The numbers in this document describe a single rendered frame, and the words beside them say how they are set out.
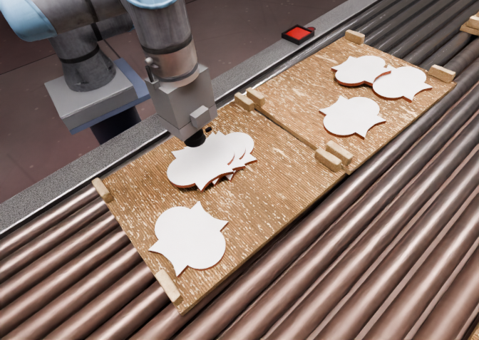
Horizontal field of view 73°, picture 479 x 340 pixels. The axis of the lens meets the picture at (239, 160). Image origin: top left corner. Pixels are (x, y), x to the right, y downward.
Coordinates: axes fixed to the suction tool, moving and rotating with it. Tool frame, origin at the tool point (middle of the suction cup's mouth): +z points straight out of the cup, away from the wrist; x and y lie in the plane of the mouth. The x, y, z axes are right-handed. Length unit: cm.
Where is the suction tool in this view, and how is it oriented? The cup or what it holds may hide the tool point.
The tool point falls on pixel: (194, 139)
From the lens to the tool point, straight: 63.6
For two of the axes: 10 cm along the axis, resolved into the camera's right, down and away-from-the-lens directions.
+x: -7.2, -4.8, 5.0
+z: 0.9, 6.5, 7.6
